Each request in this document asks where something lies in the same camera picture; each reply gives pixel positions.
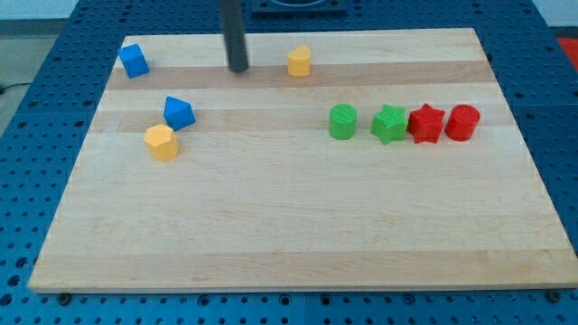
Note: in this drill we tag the green star block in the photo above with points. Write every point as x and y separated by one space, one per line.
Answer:
390 124

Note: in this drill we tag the green cylinder block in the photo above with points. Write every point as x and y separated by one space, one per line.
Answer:
343 119

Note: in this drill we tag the wooden board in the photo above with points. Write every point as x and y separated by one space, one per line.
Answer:
262 199

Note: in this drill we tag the yellow hexagon block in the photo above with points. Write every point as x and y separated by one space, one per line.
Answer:
161 142

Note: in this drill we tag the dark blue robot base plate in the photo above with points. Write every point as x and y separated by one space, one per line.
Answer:
262 7

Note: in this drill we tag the red object at edge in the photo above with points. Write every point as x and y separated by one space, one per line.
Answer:
570 48

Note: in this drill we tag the blue cube block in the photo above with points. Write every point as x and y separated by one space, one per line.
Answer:
133 60

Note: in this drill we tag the red cylinder block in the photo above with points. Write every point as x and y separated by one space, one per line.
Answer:
462 123

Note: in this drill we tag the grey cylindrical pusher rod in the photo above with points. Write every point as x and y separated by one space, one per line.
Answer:
233 31

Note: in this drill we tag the blue triangular prism block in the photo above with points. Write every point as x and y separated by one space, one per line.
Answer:
178 113

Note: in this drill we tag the red star block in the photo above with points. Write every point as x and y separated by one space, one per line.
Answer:
425 124

